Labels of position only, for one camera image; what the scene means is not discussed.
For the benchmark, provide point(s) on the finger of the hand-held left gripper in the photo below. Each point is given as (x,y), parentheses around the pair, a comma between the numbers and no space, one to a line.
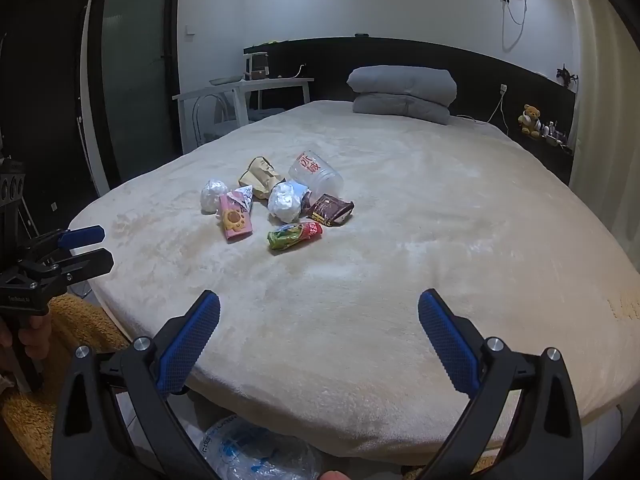
(90,261)
(82,234)

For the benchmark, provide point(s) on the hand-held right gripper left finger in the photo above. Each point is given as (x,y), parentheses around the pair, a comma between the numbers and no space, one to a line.
(190,345)

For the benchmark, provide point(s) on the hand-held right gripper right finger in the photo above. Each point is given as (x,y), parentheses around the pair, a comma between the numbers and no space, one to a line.
(447,345)

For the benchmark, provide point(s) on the clear plastic bag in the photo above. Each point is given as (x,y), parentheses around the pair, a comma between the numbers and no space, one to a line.
(255,452)

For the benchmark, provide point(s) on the pink snack box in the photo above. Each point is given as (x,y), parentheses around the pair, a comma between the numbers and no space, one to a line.
(232,219)

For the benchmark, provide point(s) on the white plastic bag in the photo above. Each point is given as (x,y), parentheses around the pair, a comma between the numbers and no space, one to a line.
(215,195)

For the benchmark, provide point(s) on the green and red snack packet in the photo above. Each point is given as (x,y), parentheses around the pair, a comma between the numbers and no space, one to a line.
(295,236)

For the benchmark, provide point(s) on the white packet with blue print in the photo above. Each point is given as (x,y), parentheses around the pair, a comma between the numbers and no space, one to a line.
(244,196)

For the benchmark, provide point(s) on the light blue foil snack packet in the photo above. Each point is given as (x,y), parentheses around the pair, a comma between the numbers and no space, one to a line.
(286,203)

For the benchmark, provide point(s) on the dark brown chocolate wrapper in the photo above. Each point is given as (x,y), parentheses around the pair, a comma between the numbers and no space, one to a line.
(330,210)

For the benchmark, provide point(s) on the person's left hand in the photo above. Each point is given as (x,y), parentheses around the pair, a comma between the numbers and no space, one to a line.
(39,335)

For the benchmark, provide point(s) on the beige plush blanket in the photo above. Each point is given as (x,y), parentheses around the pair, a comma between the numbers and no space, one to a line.
(375,285)

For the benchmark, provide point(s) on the frosted glass door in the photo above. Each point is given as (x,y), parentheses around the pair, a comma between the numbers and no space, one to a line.
(135,60)

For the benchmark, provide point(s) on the flat white tray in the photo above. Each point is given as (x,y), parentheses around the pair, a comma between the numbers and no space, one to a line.
(225,80)

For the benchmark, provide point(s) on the white desk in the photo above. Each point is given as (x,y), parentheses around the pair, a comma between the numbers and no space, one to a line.
(240,89)

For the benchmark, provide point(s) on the clear plastic cup red print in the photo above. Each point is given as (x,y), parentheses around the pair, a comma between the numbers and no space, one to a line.
(317,172)

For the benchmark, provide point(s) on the cluster of small bottles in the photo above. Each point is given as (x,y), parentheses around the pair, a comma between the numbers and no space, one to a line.
(552,132)

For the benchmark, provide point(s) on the brown teddy bear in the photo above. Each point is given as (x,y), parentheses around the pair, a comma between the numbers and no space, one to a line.
(531,120)

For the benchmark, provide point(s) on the small white appliance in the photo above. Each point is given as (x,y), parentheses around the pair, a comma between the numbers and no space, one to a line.
(257,65)

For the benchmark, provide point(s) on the grey folded duvet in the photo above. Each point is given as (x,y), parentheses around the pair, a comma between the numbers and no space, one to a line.
(402,92)

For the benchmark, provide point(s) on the cream curtain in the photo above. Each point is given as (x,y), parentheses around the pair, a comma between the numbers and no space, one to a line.
(605,110)

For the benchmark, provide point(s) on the black figurine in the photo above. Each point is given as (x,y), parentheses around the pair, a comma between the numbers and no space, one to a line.
(566,76)

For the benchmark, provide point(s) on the black headboard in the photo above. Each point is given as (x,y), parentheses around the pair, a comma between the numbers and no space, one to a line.
(320,60)

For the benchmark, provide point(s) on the clear chair with metal frame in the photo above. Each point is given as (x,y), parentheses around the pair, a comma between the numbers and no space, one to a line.
(210,110)

